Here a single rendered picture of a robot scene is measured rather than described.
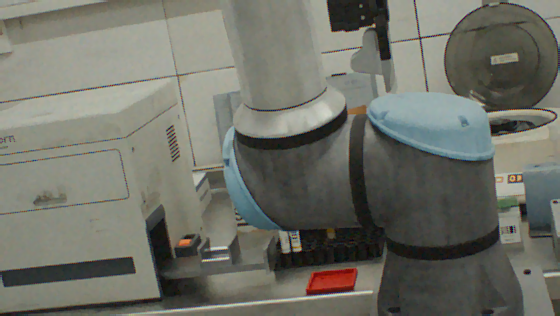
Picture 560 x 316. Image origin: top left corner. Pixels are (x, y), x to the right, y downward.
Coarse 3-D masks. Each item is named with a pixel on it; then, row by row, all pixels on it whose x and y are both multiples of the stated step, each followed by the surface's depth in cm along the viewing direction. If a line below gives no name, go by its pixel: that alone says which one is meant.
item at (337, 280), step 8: (312, 272) 133; (320, 272) 132; (328, 272) 132; (336, 272) 132; (344, 272) 132; (352, 272) 131; (312, 280) 130; (320, 280) 131; (328, 280) 130; (336, 280) 129; (344, 280) 129; (352, 280) 127; (312, 288) 126; (320, 288) 126; (328, 288) 126; (336, 288) 126; (344, 288) 125; (352, 288) 125
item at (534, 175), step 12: (528, 168) 133; (540, 168) 132; (552, 168) 131; (528, 180) 133; (540, 180) 132; (552, 180) 131; (528, 192) 133; (540, 192) 132; (552, 192) 132; (528, 204) 134; (540, 204) 133; (528, 216) 134; (540, 216) 133; (540, 228) 133
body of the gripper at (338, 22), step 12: (336, 0) 122; (348, 0) 122; (360, 0) 122; (372, 0) 122; (384, 0) 121; (336, 12) 124; (348, 12) 123; (360, 12) 123; (372, 12) 122; (336, 24) 123; (348, 24) 123; (360, 24) 123; (372, 24) 123
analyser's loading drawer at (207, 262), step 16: (208, 240) 138; (272, 240) 135; (192, 256) 140; (208, 256) 137; (224, 256) 137; (240, 256) 136; (256, 256) 134; (272, 256) 134; (160, 272) 135; (176, 272) 134; (192, 272) 133; (208, 272) 133; (224, 272) 133
